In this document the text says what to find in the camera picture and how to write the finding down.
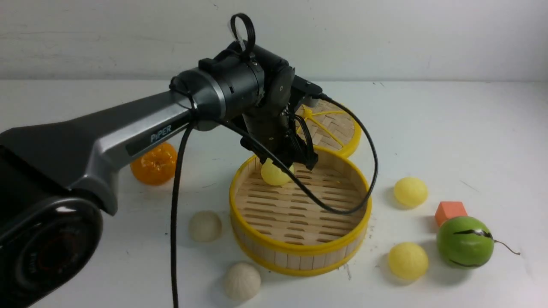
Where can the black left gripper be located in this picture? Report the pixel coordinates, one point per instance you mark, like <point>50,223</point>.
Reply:
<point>277,126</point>

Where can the yellow bun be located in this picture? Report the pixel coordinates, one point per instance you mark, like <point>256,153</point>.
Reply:
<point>410,192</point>
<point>408,261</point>
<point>272,175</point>

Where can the white bun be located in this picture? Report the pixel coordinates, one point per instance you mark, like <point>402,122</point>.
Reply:
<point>242,282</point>
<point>205,227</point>

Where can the white bun bottom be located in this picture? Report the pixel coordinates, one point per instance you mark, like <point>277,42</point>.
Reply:
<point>242,282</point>

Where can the left robot arm silver black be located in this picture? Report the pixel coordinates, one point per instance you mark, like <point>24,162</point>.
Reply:
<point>58,178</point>

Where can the woven bamboo steamer lid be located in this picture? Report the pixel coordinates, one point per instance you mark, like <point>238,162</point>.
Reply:
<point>332,128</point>

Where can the bamboo steamer tray yellow rim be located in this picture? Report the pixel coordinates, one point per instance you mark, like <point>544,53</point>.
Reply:
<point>283,230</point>

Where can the orange toy tangerine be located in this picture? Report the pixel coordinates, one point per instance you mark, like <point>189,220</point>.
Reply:
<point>157,166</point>

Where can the orange cube block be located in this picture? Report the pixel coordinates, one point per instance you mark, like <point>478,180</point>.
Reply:
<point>447,210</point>

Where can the green toy watermelon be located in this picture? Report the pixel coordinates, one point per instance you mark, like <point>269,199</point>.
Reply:
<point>467,243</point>

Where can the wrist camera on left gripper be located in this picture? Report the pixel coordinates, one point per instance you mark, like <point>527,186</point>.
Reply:
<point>304,92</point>

